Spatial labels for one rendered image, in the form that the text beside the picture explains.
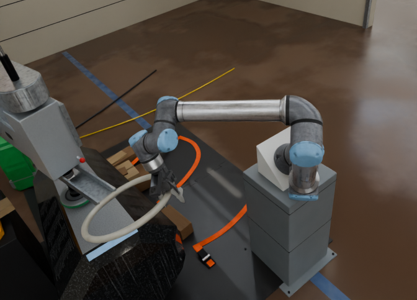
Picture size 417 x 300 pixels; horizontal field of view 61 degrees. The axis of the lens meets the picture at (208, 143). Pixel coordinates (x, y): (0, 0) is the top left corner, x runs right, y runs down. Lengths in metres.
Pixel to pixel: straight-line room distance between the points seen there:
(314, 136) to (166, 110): 0.59
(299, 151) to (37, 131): 1.33
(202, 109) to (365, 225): 2.01
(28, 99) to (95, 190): 0.59
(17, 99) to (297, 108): 1.29
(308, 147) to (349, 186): 2.09
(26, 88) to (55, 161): 0.46
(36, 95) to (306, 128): 1.28
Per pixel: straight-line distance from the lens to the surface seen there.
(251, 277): 2.74
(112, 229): 2.18
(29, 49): 7.16
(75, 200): 2.37
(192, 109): 1.43
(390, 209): 3.25
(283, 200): 2.05
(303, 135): 1.30
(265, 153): 2.08
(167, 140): 1.41
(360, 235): 3.02
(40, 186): 2.89
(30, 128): 1.99
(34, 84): 1.91
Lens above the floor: 2.39
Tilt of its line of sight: 39 degrees down
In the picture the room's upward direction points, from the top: 10 degrees counter-clockwise
